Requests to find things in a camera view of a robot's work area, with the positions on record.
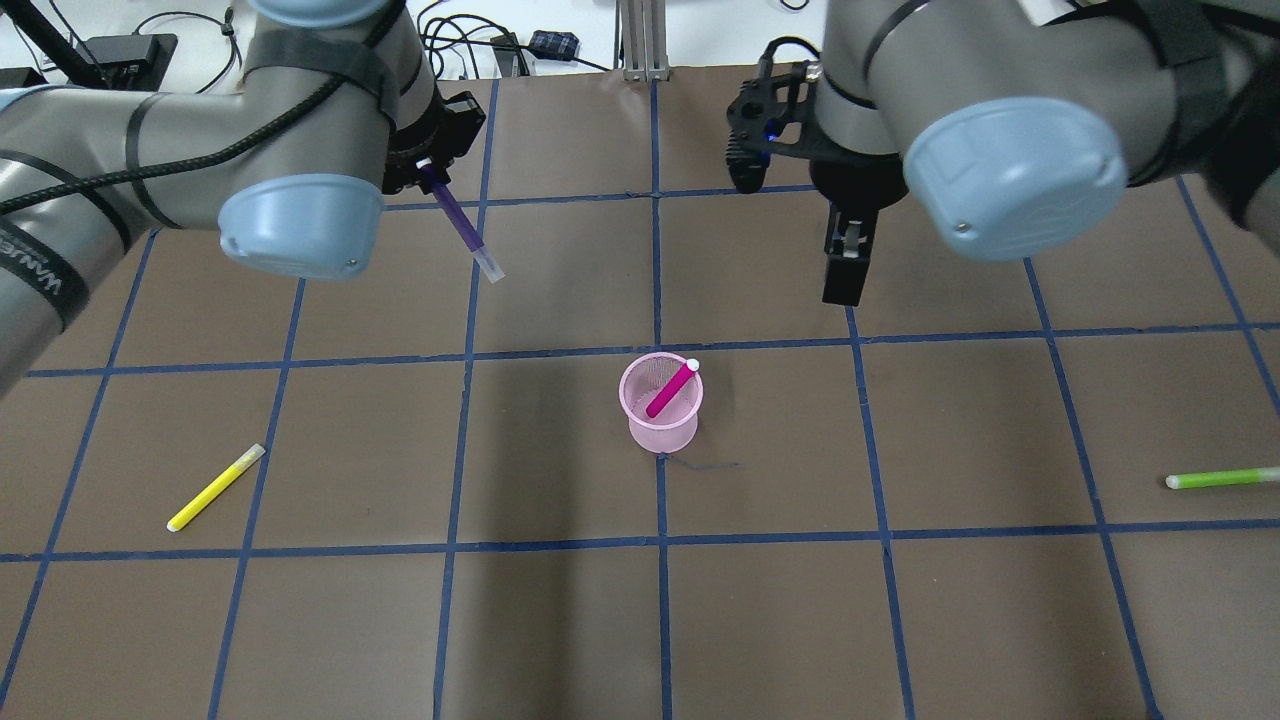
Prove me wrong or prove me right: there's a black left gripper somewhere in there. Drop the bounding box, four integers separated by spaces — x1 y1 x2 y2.
381 90 486 196

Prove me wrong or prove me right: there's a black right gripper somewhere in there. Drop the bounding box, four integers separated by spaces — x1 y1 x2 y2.
809 154 906 306

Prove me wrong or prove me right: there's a purple highlighter pen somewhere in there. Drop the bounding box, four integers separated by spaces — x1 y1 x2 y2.
419 161 506 284

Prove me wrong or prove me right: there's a pink highlighter pen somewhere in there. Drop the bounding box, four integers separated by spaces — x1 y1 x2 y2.
645 357 700 419

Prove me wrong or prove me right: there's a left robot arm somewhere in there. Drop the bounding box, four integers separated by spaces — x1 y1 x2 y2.
1 1 486 391

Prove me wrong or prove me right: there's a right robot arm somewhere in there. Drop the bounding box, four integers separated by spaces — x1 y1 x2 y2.
809 1 1277 263

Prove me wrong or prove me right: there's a pink mesh pen cup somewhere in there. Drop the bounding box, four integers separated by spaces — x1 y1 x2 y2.
618 352 704 454

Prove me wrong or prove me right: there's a black device on desk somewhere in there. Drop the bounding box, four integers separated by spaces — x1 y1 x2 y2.
76 33 179 92

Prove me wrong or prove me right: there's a yellow highlighter pen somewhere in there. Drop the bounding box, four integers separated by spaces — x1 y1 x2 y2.
165 443 268 533

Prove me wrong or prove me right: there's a green highlighter pen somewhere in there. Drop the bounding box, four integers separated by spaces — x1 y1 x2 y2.
1164 466 1279 489

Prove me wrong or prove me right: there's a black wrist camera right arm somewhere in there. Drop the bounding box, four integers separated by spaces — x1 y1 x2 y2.
724 35 820 193

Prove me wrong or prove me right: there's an aluminium frame post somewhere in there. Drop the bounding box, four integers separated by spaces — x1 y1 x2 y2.
614 1 671 83

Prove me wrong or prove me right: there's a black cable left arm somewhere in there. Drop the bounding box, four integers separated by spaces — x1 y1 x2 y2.
0 0 401 217

